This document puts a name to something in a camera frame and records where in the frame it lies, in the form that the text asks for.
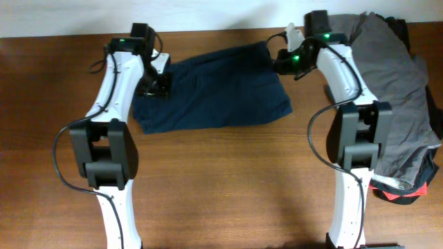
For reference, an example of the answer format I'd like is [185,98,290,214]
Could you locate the navy blue shorts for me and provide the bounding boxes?
[132,41,292,134]

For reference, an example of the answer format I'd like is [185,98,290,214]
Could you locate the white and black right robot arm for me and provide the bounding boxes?
[273,30,392,248]

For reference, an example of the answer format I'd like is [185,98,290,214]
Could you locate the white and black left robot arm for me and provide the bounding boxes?
[68,37,172,248]

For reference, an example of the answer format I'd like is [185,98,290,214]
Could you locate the black garment under pile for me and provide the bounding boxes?
[323,13,443,205]

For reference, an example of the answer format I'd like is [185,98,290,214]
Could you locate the grey shorts on pile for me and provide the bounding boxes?
[329,12,441,190]

